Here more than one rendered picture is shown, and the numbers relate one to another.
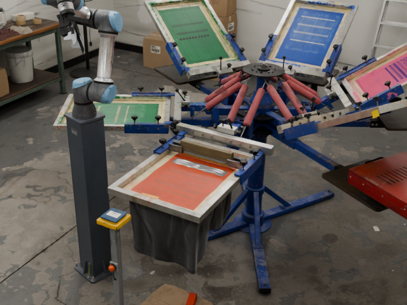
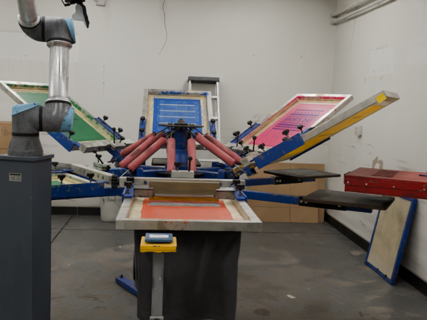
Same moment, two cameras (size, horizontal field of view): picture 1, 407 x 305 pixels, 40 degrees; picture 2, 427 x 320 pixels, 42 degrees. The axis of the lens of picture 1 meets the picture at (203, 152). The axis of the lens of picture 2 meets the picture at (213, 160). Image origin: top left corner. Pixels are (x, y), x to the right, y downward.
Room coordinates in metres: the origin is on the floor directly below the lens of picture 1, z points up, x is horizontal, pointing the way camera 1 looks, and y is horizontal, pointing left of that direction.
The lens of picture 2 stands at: (0.69, 1.39, 1.47)
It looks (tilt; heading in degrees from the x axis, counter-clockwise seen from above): 6 degrees down; 327
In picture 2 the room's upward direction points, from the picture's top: 2 degrees clockwise
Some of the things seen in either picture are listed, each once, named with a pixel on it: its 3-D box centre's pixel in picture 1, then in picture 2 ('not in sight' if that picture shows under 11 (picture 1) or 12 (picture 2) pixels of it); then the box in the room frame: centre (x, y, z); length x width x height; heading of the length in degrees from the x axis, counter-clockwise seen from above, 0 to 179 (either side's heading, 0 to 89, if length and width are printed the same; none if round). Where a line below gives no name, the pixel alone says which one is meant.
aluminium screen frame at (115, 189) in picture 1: (188, 173); (185, 207); (2.89, 0.09, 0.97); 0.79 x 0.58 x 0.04; 152
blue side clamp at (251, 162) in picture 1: (248, 167); (237, 198); (2.97, -0.27, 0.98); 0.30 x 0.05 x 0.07; 152
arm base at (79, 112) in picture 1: (83, 107); (25, 143); (3.20, 0.74, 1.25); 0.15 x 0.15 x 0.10
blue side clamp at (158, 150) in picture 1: (169, 146); (129, 195); (3.23, 0.22, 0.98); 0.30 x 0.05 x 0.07; 152
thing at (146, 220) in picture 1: (162, 232); (186, 275); (2.63, 0.22, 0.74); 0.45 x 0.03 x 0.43; 62
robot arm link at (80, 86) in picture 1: (83, 89); (27, 117); (3.20, 0.73, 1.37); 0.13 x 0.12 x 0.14; 70
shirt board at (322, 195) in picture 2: (321, 158); (276, 196); (3.25, -0.77, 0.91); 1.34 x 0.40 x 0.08; 32
